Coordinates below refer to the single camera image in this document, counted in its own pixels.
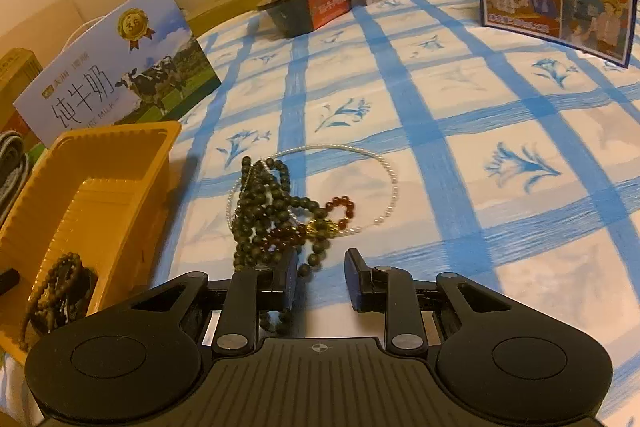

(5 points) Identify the red bead bracelet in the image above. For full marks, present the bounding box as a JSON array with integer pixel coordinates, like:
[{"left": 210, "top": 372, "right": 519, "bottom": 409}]
[{"left": 262, "top": 194, "right": 359, "bottom": 254}]

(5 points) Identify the brown bead bracelet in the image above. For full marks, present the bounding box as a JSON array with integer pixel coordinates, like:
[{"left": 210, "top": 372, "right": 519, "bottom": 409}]
[{"left": 19, "top": 252, "right": 84, "bottom": 351}]

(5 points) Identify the grey folded cloth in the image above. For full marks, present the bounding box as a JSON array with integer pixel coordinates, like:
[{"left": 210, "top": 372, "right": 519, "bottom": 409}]
[{"left": 0, "top": 130, "right": 31, "bottom": 228}]

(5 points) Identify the green bead necklace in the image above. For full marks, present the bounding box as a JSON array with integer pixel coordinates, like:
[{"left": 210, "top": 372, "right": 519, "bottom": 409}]
[{"left": 232, "top": 156, "right": 332, "bottom": 334}]

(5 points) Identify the yellow plastic tray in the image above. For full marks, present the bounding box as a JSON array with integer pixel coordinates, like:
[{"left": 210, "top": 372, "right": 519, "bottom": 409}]
[{"left": 0, "top": 121, "right": 183, "bottom": 360}]

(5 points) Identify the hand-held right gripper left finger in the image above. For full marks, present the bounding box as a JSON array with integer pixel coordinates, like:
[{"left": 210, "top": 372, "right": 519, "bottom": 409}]
[{"left": 131, "top": 252, "right": 300, "bottom": 357}]

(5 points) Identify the flat cardboard sheet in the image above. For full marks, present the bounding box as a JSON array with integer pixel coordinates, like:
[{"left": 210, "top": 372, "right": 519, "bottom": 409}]
[{"left": 0, "top": 0, "right": 83, "bottom": 58}]

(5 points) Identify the blue checked tablecloth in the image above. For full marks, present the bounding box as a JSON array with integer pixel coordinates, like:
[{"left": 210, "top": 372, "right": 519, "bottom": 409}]
[{"left": 0, "top": 0, "right": 640, "bottom": 427}]

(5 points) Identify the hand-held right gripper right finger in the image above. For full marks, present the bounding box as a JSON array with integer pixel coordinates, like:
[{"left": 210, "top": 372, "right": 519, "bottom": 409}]
[{"left": 344, "top": 248, "right": 512, "bottom": 357}]

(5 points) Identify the black bowl red label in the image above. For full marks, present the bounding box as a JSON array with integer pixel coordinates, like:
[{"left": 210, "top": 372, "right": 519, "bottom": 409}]
[{"left": 256, "top": 0, "right": 354, "bottom": 39}]

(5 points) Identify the brown cardboard box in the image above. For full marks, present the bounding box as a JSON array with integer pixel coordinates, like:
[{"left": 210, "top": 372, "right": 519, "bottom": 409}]
[{"left": 0, "top": 48, "right": 44, "bottom": 148}]

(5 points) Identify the black oblong item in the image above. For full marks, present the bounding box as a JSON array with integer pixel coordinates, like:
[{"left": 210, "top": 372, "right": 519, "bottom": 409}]
[{"left": 0, "top": 269, "right": 22, "bottom": 297}]

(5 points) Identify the white pearl necklace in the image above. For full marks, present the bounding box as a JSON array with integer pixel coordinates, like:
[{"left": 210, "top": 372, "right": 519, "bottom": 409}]
[{"left": 226, "top": 145, "right": 401, "bottom": 239}]

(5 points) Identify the light blue cow milk carton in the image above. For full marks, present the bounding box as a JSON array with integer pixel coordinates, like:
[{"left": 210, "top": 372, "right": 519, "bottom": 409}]
[{"left": 12, "top": 0, "right": 222, "bottom": 148}]

